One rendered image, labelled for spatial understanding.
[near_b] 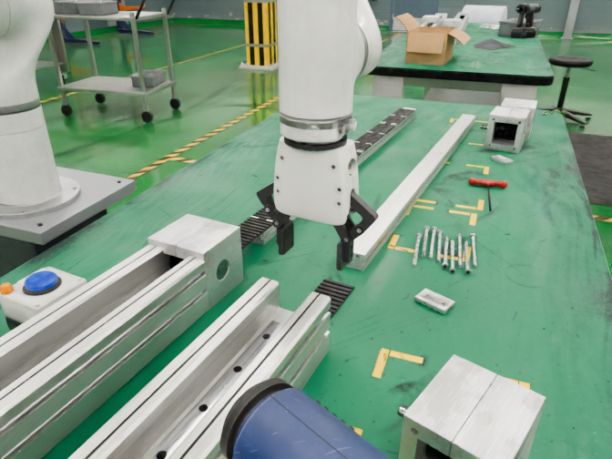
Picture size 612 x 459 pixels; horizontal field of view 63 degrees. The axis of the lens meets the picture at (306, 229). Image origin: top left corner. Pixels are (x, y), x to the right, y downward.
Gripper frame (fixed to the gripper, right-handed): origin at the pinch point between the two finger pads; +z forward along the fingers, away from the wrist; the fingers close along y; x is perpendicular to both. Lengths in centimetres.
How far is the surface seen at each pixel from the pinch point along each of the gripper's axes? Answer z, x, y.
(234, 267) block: 7.2, -1.0, 13.9
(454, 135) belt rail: 8, -86, -1
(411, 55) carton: 7, -212, 49
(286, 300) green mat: 10.8, -1.6, 5.3
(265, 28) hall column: 39, -547, 339
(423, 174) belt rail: 8, -53, -1
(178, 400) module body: 4.3, 25.5, 2.1
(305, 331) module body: 2.7, 12.5, -5.1
